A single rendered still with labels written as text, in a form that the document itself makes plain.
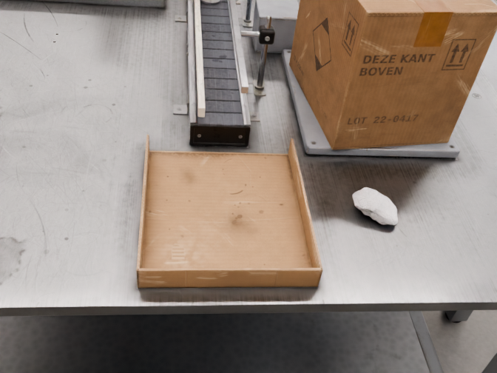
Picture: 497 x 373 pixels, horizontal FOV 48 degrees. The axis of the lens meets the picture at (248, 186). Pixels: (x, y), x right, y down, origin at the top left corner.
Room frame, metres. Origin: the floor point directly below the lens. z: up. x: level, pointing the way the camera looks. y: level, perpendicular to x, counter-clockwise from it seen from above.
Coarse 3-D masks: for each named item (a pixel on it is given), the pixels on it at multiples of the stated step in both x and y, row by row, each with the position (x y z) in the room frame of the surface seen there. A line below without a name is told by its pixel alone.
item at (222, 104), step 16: (224, 0) 1.32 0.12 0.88; (208, 16) 1.22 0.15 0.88; (224, 16) 1.23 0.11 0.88; (208, 32) 1.15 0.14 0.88; (224, 32) 1.16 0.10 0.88; (208, 48) 1.08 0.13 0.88; (224, 48) 1.08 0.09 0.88; (208, 64) 1.01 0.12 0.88; (224, 64) 1.02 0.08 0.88; (208, 80) 0.95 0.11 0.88; (224, 80) 0.96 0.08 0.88; (208, 96) 0.90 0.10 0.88; (224, 96) 0.90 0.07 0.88; (208, 112) 0.84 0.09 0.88; (224, 112) 0.85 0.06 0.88; (240, 112) 0.86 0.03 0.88
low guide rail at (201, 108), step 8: (200, 24) 1.11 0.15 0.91; (200, 32) 1.08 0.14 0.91; (200, 40) 1.04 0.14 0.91; (200, 48) 1.01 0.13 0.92; (200, 56) 0.98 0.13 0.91; (200, 64) 0.95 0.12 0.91; (200, 72) 0.92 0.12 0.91; (200, 80) 0.89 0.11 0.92; (200, 88) 0.87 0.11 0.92; (200, 96) 0.84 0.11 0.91; (200, 104) 0.82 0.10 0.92; (200, 112) 0.81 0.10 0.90
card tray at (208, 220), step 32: (160, 160) 0.75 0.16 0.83; (192, 160) 0.76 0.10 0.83; (224, 160) 0.77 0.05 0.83; (256, 160) 0.78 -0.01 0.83; (288, 160) 0.80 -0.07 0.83; (160, 192) 0.67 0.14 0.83; (192, 192) 0.68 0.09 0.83; (224, 192) 0.69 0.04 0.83; (256, 192) 0.70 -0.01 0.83; (288, 192) 0.71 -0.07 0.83; (160, 224) 0.60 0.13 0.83; (192, 224) 0.61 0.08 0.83; (224, 224) 0.62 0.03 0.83; (256, 224) 0.62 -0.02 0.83; (288, 224) 0.63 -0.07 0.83; (160, 256) 0.53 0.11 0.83; (192, 256) 0.54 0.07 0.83; (224, 256) 0.55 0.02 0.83; (256, 256) 0.56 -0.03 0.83; (288, 256) 0.57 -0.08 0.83
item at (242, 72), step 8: (232, 0) 1.14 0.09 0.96; (232, 8) 1.11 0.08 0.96; (232, 16) 1.07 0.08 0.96; (232, 24) 1.05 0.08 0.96; (240, 40) 0.98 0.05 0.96; (240, 48) 0.95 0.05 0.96; (240, 56) 0.92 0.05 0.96; (240, 64) 0.89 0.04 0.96; (240, 72) 0.86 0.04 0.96; (240, 80) 0.84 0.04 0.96; (240, 88) 0.83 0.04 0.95
